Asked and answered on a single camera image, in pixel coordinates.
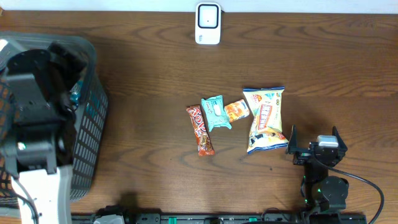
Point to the mint green wipes pack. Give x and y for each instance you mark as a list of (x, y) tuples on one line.
[(215, 113)]

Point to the teal mouthwash bottle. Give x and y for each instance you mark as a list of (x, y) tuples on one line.
[(75, 93)]

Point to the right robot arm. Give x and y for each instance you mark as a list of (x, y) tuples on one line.
[(323, 193)]

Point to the yellow snack bag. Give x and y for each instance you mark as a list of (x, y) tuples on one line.
[(266, 130)]

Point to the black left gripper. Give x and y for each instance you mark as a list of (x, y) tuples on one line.
[(66, 76)]

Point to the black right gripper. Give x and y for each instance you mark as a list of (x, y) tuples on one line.
[(301, 155)]

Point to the black aluminium rail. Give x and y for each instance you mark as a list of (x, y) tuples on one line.
[(116, 214)]

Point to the small orange tissue pack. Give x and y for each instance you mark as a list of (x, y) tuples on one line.
[(237, 110)]

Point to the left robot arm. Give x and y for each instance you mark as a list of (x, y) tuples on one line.
[(38, 148)]

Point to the red chocolate bar wrapper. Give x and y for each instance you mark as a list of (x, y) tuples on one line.
[(205, 147)]

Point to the white barcode scanner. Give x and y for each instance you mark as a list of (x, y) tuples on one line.
[(208, 23)]

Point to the grey plastic shopping basket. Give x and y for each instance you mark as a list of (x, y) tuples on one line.
[(92, 111)]

